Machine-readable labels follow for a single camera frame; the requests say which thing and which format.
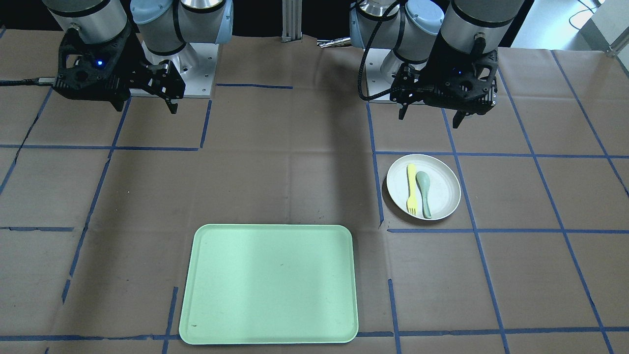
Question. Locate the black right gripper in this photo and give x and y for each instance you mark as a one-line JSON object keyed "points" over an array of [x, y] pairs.
{"points": [[128, 58]]}

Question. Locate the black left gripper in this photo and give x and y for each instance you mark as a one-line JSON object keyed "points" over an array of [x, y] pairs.
{"points": [[435, 58]]}

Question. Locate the white round plate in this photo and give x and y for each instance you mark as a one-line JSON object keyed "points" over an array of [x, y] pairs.
{"points": [[445, 189]]}

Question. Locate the yellow plastic fork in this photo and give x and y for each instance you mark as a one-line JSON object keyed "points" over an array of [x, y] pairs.
{"points": [[411, 202]]}

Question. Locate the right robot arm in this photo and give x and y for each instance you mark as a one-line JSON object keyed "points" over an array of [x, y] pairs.
{"points": [[162, 48]]}

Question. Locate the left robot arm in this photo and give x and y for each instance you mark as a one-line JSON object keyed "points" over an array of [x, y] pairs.
{"points": [[445, 58]]}

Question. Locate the grey-green plastic spoon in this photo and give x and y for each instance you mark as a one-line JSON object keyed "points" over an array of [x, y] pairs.
{"points": [[423, 181]]}

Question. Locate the brown paper table cover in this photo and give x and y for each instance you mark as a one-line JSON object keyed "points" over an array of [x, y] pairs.
{"points": [[99, 207]]}

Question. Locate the light green tray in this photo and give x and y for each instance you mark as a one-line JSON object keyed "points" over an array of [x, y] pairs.
{"points": [[254, 284]]}

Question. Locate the aluminium frame post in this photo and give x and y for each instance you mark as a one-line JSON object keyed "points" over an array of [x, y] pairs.
{"points": [[292, 11]]}

